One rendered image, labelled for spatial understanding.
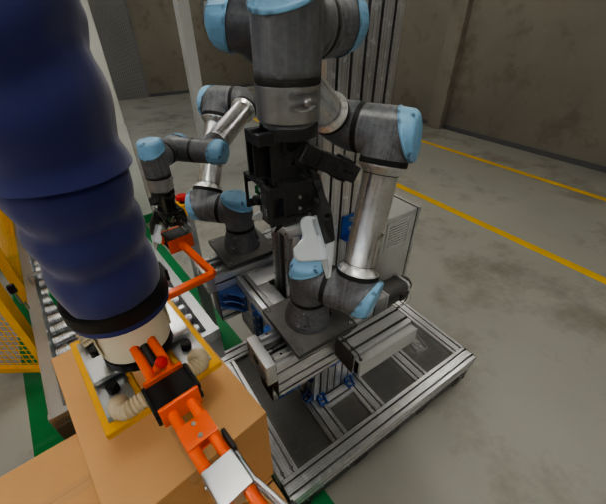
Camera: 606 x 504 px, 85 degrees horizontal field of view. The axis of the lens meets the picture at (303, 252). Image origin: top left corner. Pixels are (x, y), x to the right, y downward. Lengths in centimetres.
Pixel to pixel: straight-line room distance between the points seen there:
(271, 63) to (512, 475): 209
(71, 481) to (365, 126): 145
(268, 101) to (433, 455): 192
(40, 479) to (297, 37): 155
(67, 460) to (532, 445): 213
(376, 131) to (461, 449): 175
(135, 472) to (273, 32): 94
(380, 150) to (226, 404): 78
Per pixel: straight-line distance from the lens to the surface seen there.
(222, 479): 68
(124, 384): 99
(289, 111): 38
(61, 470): 160
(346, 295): 87
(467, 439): 219
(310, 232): 44
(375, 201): 80
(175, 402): 75
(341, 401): 187
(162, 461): 101
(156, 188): 109
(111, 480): 103
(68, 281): 77
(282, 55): 38
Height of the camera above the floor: 182
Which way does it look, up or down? 36 degrees down
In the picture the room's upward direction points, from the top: straight up
